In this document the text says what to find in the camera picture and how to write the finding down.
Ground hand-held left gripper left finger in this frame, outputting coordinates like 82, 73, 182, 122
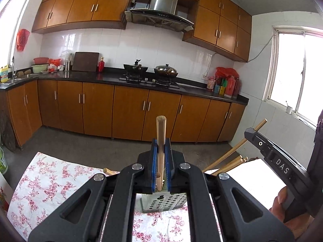
28, 138, 159, 242

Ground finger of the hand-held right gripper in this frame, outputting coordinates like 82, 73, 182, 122
244, 128, 272, 160

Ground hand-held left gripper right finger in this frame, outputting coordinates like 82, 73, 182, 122
165, 139, 295, 242

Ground person's right hand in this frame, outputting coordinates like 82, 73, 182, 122
268, 187, 316, 233

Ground white board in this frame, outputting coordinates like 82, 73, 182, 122
204, 159, 288, 210

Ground large red jug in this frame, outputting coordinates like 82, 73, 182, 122
224, 76, 237, 98

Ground red plastic bag over bottles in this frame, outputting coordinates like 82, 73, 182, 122
215, 67, 239, 79

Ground brown lower kitchen cabinets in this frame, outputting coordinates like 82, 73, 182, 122
0, 79, 247, 147

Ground brown kitchen cabinets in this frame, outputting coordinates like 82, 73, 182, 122
31, 0, 253, 62
0, 79, 247, 147

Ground sliding window with grille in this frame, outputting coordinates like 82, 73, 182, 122
262, 25, 323, 128

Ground gas stove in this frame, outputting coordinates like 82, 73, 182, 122
119, 74, 181, 89

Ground lidded frying pan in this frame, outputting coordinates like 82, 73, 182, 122
154, 64, 179, 78

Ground black wok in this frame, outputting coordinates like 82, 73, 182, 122
123, 59, 149, 77

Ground floral tablecloth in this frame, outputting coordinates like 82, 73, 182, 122
7, 152, 223, 242

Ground black kitchen countertop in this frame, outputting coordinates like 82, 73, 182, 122
0, 67, 250, 105

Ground dark cutting board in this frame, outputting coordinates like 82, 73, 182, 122
72, 52, 100, 72

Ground green basin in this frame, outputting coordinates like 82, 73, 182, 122
31, 64, 48, 74

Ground green bucket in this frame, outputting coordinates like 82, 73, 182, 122
0, 147, 8, 175

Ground steel range hood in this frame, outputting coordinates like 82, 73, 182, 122
125, 0, 195, 33

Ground steel sink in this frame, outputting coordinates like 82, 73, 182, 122
5, 74, 40, 84

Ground yellow oil bottle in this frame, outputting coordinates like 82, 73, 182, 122
0, 65, 12, 83

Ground brown upper kitchen cabinets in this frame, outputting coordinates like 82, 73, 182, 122
31, 0, 253, 62

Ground hanging red plastic bag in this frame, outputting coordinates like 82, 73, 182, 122
16, 29, 30, 52

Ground window beside sink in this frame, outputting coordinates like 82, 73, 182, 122
0, 0, 34, 65

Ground wall cable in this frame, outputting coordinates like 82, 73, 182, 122
248, 35, 275, 63

